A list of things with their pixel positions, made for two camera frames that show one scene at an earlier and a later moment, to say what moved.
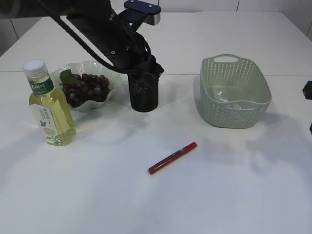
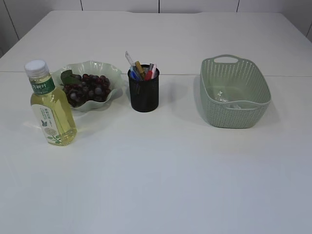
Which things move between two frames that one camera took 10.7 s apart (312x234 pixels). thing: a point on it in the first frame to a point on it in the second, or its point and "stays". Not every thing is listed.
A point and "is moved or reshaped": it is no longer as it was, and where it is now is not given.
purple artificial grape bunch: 80,88 stays
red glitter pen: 162,164 is moved or reshaped
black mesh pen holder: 144,89 stays
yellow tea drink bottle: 51,109 stays
